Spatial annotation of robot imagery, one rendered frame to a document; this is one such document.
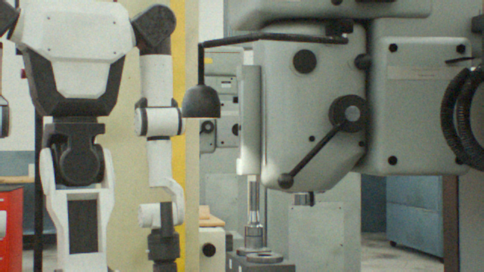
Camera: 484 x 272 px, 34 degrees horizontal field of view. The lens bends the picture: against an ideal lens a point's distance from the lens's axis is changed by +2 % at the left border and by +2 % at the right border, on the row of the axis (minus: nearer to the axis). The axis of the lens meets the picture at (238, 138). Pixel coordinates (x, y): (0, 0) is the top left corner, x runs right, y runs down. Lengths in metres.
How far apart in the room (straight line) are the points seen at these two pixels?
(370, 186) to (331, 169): 9.87
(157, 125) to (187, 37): 1.16
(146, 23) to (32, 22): 0.30
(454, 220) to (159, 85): 0.87
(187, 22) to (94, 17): 1.22
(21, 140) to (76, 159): 8.40
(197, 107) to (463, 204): 0.65
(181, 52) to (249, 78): 1.76
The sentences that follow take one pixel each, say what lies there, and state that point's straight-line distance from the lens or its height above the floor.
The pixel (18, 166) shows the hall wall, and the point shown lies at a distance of 10.44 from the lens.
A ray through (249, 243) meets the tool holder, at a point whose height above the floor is 1.14.
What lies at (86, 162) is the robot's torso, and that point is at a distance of 2.05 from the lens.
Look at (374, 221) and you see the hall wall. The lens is 11.37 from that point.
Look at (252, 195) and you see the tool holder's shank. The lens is 1.94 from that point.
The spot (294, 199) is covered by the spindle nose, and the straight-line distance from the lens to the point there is 1.49.
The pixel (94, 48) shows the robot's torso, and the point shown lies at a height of 1.64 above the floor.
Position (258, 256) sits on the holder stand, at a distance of 1.86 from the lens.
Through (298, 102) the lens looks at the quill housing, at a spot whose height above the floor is 1.48.
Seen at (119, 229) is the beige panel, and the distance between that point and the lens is 3.18.
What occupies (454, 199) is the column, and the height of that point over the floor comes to 1.28.
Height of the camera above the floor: 1.42
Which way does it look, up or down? level
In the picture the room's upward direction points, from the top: straight up
